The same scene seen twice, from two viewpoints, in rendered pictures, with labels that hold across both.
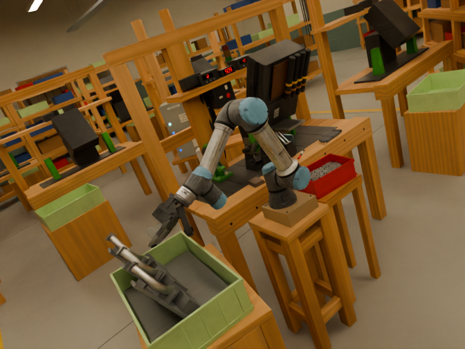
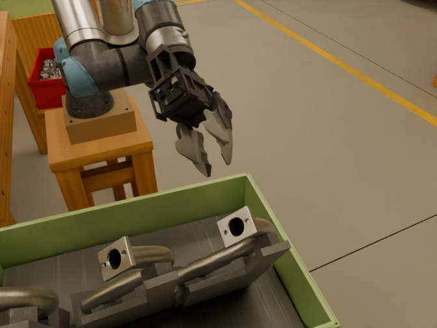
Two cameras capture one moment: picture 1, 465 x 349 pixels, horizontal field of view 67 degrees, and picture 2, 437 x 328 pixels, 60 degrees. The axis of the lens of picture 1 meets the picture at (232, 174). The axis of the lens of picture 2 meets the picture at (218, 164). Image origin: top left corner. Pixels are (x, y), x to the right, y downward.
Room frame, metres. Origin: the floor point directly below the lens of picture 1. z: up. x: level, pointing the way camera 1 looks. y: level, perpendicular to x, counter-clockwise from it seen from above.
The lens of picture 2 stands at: (1.11, 0.81, 1.58)
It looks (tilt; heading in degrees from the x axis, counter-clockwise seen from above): 40 degrees down; 277
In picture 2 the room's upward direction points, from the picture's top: straight up
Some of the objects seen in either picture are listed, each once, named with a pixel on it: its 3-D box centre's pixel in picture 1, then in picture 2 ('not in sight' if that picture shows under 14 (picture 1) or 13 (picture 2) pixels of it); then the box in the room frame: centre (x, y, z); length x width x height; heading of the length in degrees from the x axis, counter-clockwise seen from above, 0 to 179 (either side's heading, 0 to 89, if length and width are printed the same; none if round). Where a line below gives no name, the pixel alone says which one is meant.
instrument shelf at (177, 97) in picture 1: (223, 77); not in sight; (2.67, -0.19, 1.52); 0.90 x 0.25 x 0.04; 118
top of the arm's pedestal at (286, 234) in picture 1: (287, 216); (96, 129); (1.66, -0.21, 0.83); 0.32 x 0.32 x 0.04; 28
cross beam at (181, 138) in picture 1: (228, 114); not in sight; (2.77, -0.14, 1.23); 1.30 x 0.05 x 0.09; 118
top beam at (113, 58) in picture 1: (203, 27); not in sight; (2.71, -0.17, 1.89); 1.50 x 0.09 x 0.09; 118
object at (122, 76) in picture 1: (228, 97); not in sight; (2.71, -0.17, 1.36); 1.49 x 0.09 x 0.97; 118
